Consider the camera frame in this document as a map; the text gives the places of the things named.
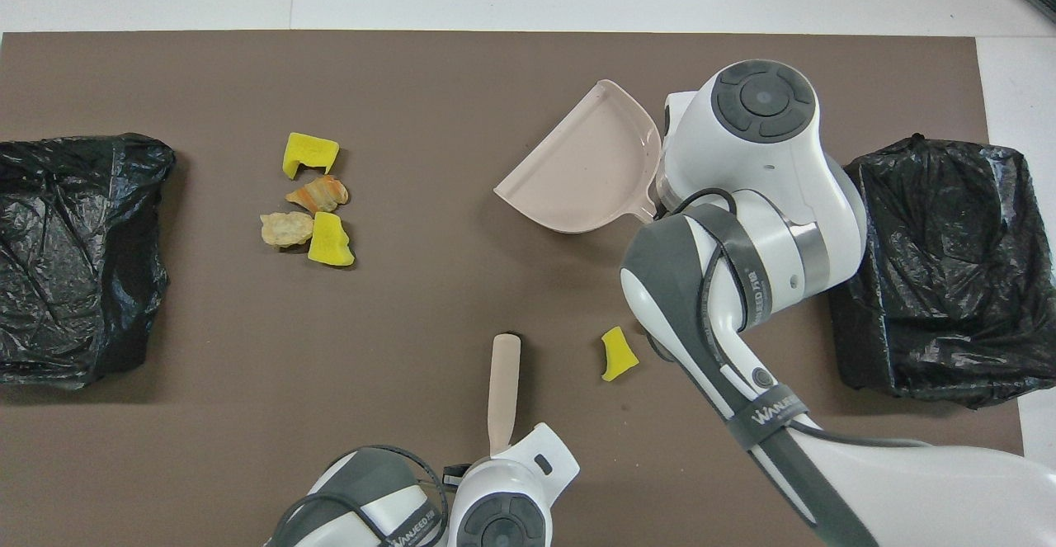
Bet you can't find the beige hand brush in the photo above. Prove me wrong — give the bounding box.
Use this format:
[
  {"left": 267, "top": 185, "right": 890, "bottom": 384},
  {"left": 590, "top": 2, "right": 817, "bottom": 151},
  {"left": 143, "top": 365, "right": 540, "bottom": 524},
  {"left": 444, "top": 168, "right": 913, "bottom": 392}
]
[{"left": 486, "top": 332, "right": 523, "bottom": 459}]

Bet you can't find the small curved yellow sponge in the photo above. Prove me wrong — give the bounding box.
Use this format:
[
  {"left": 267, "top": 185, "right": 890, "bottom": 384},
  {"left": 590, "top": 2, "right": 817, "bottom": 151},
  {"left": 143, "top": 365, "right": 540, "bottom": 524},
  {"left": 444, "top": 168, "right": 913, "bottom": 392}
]
[{"left": 601, "top": 326, "right": 640, "bottom": 383}]

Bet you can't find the yellow green-backed sponge piece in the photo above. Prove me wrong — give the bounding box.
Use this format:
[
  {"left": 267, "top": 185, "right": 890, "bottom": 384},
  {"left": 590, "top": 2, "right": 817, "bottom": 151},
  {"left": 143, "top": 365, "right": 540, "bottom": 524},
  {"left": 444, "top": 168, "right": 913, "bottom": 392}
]
[{"left": 308, "top": 212, "right": 356, "bottom": 267}]

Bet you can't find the pale beige sponge chunk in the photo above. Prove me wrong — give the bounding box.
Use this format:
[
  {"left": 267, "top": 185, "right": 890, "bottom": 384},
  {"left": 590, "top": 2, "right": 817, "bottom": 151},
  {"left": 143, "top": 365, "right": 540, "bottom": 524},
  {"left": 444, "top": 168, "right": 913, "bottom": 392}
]
[{"left": 260, "top": 211, "right": 315, "bottom": 248}]

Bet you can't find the orange striped sponge chunk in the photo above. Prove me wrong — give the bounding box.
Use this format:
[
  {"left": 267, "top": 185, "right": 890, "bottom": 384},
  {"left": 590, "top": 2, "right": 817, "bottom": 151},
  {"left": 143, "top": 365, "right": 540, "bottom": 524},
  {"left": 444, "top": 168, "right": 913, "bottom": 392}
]
[{"left": 285, "top": 175, "right": 350, "bottom": 214}]

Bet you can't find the beige plastic dustpan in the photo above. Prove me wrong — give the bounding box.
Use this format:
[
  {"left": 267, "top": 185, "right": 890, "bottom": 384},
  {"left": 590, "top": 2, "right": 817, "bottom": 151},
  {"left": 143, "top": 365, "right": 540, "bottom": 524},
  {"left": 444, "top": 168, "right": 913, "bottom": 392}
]
[{"left": 493, "top": 78, "right": 663, "bottom": 235}]

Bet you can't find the yellow notched sponge piece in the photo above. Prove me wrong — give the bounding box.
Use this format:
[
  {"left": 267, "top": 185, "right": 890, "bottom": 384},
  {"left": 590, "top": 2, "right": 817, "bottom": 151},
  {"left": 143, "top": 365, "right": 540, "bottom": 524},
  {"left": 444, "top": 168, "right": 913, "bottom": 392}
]
[{"left": 281, "top": 132, "right": 341, "bottom": 181}]

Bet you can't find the black bag lined bin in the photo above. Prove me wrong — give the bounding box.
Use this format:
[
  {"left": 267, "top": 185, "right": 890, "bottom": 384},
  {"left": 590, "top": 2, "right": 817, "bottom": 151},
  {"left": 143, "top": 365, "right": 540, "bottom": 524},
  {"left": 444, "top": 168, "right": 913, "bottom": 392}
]
[
  {"left": 0, "top": 133, "right": 177, "bottom": 391},
  {"left": 827, "top": 134, "right": 1056, "bottom": 410}
]

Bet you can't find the brown table mat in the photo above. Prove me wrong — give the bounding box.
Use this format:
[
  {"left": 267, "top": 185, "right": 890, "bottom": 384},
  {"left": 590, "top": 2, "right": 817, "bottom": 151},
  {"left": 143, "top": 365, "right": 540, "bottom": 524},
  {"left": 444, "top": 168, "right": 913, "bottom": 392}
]
[{"left": 0, "top": 31, "right": 1036, "bottom": 547}]

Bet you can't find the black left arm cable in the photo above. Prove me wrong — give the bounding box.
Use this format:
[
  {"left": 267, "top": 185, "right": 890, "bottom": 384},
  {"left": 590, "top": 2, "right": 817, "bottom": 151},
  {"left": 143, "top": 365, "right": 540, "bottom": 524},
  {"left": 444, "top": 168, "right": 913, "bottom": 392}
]
[{"left": 271, "top": 445, "right": 451, "bottom": 547}]

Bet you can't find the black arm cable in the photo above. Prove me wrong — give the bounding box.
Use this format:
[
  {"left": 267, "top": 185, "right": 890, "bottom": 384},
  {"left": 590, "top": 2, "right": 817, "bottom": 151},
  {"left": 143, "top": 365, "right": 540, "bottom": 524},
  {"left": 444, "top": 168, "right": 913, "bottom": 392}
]
[
  {"left": 660, "top": 187, "right": 937, "bottom": 449},
  {"left": 271, "top": 445, "right": 451, "bottom": 547}
]

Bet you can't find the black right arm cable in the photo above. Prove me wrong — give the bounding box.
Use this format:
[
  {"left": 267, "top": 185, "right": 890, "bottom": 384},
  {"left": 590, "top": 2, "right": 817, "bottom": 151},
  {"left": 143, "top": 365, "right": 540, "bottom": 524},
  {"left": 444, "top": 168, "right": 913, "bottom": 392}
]
[{"left": 660, "top": 187, "right": 937, "bottom": 449}]

